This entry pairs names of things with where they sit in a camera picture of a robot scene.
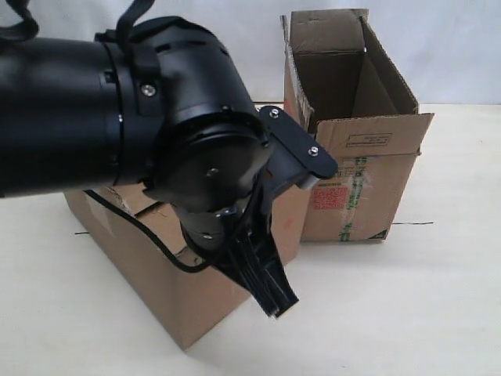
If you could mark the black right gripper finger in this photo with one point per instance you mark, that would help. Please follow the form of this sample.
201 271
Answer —
252 257

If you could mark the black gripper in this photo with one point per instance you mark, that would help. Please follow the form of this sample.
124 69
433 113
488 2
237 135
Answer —
296 160

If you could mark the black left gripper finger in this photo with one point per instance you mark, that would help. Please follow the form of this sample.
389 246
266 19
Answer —
277 284

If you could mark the torn cardboard box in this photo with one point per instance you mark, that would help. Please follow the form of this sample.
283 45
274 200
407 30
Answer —
187 305

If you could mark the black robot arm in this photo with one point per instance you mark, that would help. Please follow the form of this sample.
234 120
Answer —
161 105

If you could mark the tall cardboard box with flaps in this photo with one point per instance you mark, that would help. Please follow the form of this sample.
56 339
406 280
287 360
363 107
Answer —
343 89

